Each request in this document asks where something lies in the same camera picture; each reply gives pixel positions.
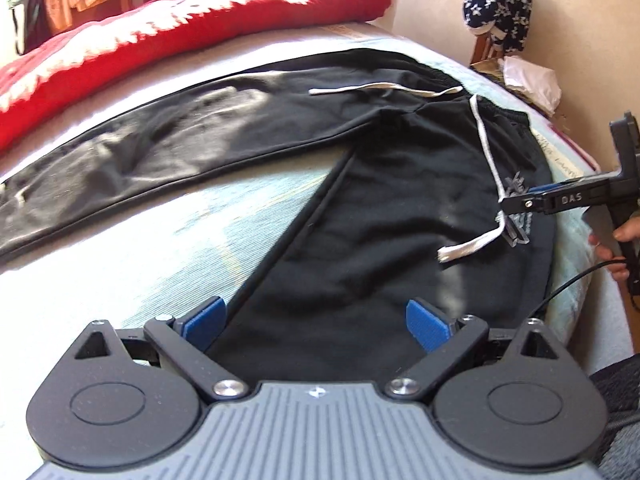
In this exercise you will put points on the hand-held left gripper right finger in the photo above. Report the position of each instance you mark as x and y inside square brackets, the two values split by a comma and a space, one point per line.
[425, 325]

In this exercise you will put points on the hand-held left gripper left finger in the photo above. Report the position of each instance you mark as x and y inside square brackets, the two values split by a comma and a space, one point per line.
[205, 322]

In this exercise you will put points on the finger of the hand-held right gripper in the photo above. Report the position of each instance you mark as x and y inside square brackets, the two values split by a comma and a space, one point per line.
[550, 187]
[522, 205]

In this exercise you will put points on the person's right hand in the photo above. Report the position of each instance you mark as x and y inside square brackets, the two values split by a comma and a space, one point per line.
[629, 233]

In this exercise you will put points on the blue-grey plaid bed sheet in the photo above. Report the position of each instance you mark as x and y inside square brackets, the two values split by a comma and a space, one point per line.
[150, 240]

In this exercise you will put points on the white crumpled cloth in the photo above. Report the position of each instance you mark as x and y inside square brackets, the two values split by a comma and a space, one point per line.
[530, 77]

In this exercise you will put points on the wooden chair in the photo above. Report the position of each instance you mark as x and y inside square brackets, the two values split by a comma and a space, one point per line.
[482, 49]

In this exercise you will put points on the navy star-print cloth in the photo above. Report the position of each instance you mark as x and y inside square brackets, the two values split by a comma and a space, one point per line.
[492, 0]

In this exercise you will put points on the person's grey fleece clothing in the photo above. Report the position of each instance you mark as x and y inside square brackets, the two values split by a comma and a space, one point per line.
[620, 410]

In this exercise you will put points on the red quilt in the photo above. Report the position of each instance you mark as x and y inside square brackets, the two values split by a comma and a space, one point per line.
[310, 7]

